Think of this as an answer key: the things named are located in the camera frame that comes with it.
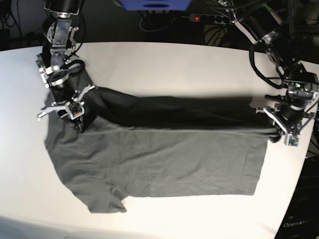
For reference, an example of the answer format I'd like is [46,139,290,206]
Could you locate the black OpenArm case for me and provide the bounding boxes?
[275,156,319,239]

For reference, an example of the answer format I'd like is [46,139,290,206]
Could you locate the blue plastic box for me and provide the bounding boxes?
[120,0,191,11]

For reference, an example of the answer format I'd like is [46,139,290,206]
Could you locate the black power strip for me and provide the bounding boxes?
[188,14,231,25]

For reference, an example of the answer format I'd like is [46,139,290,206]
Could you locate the dark grey T-shirt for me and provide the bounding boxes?
[44,87,276,213]

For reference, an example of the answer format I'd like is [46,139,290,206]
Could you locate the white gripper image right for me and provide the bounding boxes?
[256,98,316,147]

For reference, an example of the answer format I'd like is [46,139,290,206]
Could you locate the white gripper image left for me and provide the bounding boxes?
[37,84,97,133]

